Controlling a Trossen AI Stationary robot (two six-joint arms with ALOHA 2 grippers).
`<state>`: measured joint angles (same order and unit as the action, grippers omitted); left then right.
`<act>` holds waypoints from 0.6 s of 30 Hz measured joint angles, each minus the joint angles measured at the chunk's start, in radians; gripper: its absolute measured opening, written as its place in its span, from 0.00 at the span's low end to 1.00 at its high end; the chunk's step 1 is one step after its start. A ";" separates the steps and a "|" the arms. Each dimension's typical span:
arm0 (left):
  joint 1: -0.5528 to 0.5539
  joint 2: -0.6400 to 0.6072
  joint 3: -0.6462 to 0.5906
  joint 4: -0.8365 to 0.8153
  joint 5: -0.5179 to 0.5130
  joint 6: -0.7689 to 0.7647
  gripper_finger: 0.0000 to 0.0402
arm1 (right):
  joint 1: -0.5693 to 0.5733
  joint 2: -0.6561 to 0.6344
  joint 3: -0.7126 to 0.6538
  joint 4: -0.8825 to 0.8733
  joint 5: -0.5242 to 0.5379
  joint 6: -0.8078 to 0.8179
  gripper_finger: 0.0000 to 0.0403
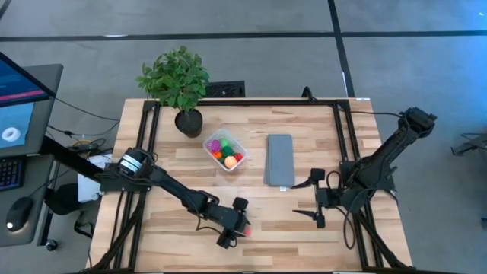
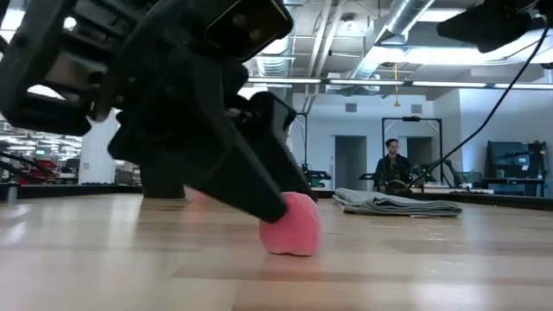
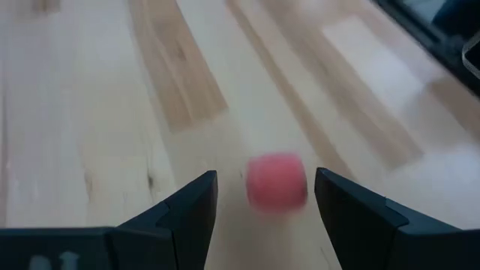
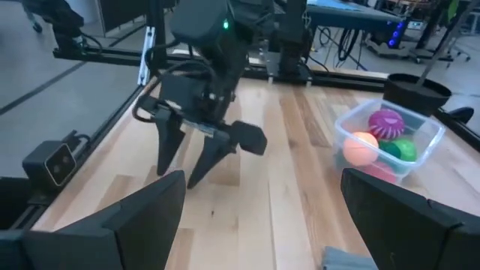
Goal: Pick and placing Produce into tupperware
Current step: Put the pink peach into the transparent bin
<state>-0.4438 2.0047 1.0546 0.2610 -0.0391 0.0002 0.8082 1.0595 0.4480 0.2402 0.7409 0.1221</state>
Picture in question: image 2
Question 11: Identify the dark workstation cart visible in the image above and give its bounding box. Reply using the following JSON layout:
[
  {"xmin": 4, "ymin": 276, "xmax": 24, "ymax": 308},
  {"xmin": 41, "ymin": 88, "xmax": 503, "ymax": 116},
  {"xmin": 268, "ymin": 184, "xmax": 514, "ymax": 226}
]
[{"xmin": 482, "ymin": 140, "xmax": 549, "ymax": 196}]

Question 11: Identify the person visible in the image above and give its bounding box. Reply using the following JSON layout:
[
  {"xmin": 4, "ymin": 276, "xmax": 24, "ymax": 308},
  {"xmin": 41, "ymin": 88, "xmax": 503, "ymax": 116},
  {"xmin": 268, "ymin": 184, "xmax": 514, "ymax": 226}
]
[{"xmin": 373, "ymin": 137, "xmax": 415, "ymax": 194}]

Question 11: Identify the pink fuzzy toy peach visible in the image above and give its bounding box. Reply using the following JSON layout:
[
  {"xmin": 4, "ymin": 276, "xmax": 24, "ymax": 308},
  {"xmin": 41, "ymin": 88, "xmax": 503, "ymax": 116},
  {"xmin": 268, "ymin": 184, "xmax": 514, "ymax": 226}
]
[{"xmin": 257, "ymin": 192, "xmax": 323, "ymax": 257}]

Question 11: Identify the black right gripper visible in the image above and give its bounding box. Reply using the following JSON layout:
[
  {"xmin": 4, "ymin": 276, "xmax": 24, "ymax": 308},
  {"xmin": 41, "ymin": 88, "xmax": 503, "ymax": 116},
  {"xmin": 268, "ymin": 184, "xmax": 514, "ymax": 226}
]
[{"xmin": 435, "ymin": 0, "xmax": 553, "ymax": 54}]

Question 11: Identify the silver ventilation duct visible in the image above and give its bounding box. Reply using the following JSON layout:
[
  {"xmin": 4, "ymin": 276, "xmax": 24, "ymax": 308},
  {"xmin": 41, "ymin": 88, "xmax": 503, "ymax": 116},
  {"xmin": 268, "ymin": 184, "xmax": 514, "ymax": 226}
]
[
  {"xmin": 254, "ymin": 36, "xmax": 295, "ymax": 79},
  {"xmin": 345, "ymin": 0, "xmax": 437, "ymax": 94}
]

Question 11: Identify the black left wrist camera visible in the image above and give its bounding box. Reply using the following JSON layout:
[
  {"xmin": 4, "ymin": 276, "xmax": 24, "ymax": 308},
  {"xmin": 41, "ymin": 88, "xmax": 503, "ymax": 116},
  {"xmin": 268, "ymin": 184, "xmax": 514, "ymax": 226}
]
[{"xmin": 205, "ymin": 0, "xmax": 296, "ymax": 62}]

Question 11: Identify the yellow hanging pendant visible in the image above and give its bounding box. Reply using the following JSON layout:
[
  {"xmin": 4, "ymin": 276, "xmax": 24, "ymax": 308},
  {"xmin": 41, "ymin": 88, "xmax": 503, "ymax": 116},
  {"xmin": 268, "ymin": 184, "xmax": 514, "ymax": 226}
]
[{"xmin": 392, "ymin": 62, "xmax": 402, "ymax": 108}]

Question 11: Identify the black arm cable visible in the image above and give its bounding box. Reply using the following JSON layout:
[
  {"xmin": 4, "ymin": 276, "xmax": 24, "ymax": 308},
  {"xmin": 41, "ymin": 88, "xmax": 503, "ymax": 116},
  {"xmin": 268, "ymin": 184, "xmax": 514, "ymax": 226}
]
[{"xmin": 408, "ymin": 19, "xmax": 552, "ymax": 189}]

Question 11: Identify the grey door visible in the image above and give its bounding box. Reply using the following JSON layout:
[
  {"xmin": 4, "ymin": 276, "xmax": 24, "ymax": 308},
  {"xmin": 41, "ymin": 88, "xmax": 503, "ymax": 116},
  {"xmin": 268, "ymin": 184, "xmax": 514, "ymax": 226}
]
[
  {"xmin": 408, "ymin": 136, "xmax": 434, "ymax": 168},
  {"xmin": 334, "ymin": 135, "xmax": 367, "ymax": 190}
]

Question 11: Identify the black metal frame stand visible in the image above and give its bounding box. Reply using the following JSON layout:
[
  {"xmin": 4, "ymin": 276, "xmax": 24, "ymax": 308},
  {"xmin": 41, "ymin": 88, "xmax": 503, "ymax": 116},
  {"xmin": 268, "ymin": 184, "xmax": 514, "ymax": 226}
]
[
  {"xmin": 293, "ymin": 112, "xmax": 309, "ymax": 174},
  {"xmin": 381, "ymin": 115, "xmax": 444, "ymax": 174}
]

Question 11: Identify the black plant pot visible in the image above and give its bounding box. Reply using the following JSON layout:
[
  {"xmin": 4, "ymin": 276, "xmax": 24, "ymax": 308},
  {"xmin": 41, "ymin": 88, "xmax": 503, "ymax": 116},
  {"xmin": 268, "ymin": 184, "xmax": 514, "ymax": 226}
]
[{"xmin": 140, "ymin": 163, "xmax": 187, "ymax": 200}]

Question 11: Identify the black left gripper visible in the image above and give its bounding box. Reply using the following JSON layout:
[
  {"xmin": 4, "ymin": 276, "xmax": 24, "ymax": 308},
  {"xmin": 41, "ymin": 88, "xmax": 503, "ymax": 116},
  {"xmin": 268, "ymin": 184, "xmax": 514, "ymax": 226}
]
[{"xmin": 0, "ymin": 0, "xmax": 289, "ymax": 224}]

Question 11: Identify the grey folded cloth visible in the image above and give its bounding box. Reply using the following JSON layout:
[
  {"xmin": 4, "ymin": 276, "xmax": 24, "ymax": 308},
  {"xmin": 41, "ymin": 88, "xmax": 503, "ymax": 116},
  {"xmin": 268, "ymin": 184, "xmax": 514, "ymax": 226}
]
[{"xmin": 332, "ymin": 187, "xmax": 463, "ymax": 218}]

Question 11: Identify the ceiling light strip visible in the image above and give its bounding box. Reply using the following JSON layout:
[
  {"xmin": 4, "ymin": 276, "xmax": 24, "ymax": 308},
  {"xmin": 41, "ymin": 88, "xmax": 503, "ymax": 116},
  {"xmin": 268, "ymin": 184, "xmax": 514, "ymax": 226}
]
[
  {"xmin": 248, "ymin": 77, "xmax": 323, "ymax": 85},
  {"xmin": 327, "ymin": 79, "xmax": 405, "ymax": 86}
]

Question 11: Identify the black aluminium table frame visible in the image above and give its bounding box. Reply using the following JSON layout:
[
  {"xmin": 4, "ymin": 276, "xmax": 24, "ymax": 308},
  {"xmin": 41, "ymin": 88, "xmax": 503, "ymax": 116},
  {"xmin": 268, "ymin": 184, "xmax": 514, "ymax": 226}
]
[{"xmin": 0, "ymin": 181, "xmax": 553, "ymax": 213}]

